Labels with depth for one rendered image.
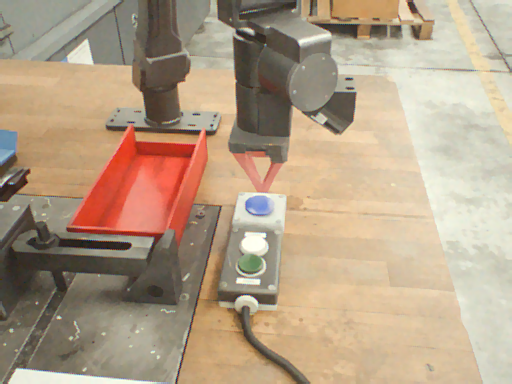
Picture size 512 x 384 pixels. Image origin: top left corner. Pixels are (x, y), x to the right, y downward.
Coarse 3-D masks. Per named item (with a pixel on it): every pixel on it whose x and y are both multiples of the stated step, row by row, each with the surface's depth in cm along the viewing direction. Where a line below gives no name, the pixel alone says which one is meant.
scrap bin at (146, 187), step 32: (128, 128) 77; (128, 160) 77; (160, 160) 80; (192, 160) 70; (96, 192) 66; (128, 192) 73; (160, 192) 73; (192, 192) 71; (96, 224) 66; (128, 224) 68; (160, 224) 68
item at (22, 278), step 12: (24, 228) 58; (12, 240) 55; (0, 252) 53; (12, 252) 56; (0, 264) 54; (12, 264) 56; (0, 276) 54; (12, 276) 56; (24, 276) 58; (0, 288) 54; (12, 288) 56; (24, 288) 58; (0, 300) 54; (12, 300) 56; (0, 312) 55
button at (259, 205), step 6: (252, 198) 67; (258, 198) 67; (264, 198) 67; (270, 198) 67; (246, 204) 66; (252, 204) 66; (258, 204) 66; (264, 204) 66; (270, 204) 66; (246, 210) 66; (252, 210) 65; (258, 210) 65; (264, 210) 65; (270, 210) 65
